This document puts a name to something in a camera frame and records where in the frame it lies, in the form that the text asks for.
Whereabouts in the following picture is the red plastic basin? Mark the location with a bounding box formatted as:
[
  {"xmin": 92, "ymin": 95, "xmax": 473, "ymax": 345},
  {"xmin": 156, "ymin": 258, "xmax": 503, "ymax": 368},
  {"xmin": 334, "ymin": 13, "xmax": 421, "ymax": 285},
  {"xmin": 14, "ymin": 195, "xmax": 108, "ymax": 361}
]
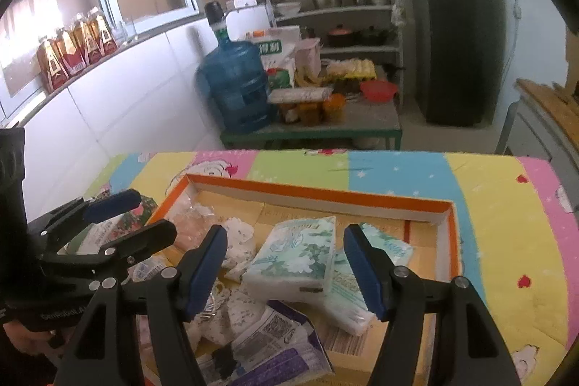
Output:
[{"xmin": 360, "ymin": 79, "xmax": 398, "ymax": 103}]

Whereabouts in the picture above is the low green table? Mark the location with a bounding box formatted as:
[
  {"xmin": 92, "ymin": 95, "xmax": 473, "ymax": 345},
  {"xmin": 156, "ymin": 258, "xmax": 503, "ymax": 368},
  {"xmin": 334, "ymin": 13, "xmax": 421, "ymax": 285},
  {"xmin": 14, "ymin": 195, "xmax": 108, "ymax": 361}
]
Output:
[{"xmin": 220, "ymin": 99, "xmax": 402, "ymax": 151}]

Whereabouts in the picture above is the orange cardboard box tray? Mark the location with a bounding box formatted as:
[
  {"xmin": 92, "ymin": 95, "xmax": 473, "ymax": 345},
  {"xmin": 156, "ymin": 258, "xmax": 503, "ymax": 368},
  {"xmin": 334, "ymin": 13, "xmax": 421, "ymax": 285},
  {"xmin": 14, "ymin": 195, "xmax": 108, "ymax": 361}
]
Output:
[{"xmin": 150, "ymin": 174, "xmax": 462, "ymax": 385}]

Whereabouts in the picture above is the wooden counter top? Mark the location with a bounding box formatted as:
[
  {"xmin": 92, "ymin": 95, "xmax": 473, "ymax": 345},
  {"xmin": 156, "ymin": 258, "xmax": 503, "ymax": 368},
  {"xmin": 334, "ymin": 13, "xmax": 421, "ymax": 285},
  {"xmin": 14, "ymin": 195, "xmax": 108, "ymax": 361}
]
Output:
[{"xmin": 516, "ymin": 79, "xmax": 578, "ymax": 148}]

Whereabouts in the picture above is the egg tray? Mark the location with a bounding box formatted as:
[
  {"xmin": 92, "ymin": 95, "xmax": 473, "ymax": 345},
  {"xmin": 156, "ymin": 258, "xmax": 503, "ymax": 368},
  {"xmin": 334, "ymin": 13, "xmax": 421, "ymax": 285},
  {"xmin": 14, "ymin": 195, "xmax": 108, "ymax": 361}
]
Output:
[{"xmin": 326, "ymin": 59, "xmax": 377, "ymax": 81}]

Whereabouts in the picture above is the white tissue pack plastic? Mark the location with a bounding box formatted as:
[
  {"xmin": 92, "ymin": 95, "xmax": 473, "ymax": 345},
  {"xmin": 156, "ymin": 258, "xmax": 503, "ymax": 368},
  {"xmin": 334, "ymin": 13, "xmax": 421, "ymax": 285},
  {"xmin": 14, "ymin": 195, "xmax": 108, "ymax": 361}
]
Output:
[{"xmin": 322, "ymin": 222, "xmax": 414, "ymax": 336}]

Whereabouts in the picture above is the orange drink bottle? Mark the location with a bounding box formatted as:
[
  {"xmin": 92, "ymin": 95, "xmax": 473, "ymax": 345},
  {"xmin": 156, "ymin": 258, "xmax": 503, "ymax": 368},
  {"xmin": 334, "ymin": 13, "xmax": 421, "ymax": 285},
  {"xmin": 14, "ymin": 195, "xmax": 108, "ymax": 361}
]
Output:
[
  {"xmin": 36, "ymin": 36, "xmax": 69, "ymax": 93},
  {"xmin": 88, "ymin": 7, "xmax": 118, "ymax": 57},
  {"xmin": 72, "ymin": 13, "xmax": 102, "ymax": 65},
  {"xmin": 56, "ymin": 27, "xmax": 86, "ymax": 76}
]

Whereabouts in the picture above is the white floral cloth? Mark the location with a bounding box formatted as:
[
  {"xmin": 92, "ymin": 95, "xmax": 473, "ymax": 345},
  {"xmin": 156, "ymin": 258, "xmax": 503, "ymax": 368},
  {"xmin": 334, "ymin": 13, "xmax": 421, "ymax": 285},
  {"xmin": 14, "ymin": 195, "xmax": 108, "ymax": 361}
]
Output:
[{"xmin": 186, "ymin": 217, "xmax": 265, "ymax": 350}]

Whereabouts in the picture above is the person's left hand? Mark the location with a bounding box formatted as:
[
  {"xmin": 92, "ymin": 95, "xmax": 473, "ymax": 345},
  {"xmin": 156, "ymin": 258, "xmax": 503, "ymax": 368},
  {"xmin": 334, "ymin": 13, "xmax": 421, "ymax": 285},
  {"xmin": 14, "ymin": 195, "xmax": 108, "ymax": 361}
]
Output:
[{"xmin": 1, "ymin": 321, "xmax": 66, "ymax": 356}]

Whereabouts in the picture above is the beige teddy bear with crown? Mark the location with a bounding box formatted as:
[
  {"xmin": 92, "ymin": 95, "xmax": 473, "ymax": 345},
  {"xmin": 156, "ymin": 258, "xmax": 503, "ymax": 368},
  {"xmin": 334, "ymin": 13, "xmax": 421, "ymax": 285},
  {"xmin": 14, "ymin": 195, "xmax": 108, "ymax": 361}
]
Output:
[{"xmin": 169, "ymin": 204, "xmax": 218, "ymax": 252}]

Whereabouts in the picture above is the floral tissue box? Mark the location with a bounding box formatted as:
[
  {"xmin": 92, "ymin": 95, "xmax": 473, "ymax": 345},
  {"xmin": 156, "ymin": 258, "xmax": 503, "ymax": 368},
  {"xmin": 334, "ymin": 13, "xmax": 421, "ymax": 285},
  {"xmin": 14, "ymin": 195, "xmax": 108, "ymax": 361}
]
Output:
[{"xmin": 64, "ymin": 196, "xmax": 158, "ymax": 255}]

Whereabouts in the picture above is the blue water jug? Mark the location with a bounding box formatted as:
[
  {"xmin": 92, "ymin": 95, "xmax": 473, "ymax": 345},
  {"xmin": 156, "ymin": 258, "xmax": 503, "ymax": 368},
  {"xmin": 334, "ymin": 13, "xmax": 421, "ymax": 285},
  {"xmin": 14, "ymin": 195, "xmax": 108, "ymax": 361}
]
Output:
[{"xmin": 196, "ymin": 1, "xmax": 275, "ymax": 133}]

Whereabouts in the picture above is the green printed tissue pack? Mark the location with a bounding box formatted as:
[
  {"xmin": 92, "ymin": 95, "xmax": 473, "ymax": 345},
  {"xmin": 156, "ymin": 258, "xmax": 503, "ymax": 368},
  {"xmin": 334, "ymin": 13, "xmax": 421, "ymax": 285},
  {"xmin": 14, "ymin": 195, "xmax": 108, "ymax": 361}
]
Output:
[{"xmin": 241, "ymin": 216, "xmax": 335, "ymax": 304}]

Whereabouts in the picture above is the white green carton box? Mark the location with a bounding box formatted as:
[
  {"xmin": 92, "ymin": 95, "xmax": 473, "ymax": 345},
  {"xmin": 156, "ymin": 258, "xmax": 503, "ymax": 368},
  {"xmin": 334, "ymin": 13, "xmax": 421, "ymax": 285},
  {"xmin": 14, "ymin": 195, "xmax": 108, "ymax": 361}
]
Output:
[{"xmin": 244, "ymin": 25, "xmax": 300, "ymax": 90}]

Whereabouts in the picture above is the purple white snack bag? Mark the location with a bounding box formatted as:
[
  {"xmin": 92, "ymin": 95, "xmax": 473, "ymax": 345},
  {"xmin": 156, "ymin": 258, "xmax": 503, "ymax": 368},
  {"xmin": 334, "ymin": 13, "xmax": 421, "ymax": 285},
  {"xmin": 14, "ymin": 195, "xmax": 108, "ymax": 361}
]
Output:
[{"xmin": 197, "ymin": 301, "xmax": 335, "ymax": 386}]

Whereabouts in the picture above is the small snack packet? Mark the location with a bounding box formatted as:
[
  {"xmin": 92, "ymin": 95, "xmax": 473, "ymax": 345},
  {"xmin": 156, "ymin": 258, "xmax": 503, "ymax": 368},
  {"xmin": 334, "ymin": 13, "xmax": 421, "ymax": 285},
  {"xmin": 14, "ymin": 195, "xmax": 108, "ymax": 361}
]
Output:
[{"xmin": 128, "ymin": 255, "xmax": 169, "ymax": 282}]

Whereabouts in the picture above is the colourful cartoon blanket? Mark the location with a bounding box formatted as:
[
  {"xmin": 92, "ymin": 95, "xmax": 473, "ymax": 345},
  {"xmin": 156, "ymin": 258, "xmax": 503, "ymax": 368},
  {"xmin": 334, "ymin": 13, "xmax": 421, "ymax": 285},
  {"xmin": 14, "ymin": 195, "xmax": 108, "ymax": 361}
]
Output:
[{"xmin": 86, "ymin": 150, "xmax": 578, "ymax": 385}]

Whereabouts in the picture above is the black refrigerator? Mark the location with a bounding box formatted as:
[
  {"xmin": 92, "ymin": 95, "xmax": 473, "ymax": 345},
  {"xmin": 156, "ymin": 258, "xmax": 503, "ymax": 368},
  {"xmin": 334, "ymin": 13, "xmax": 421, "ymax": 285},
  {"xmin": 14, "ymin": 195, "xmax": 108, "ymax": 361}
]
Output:
[{"xmin": 412, "ymin": 0, "xmax": 499, "ymax": 127}]

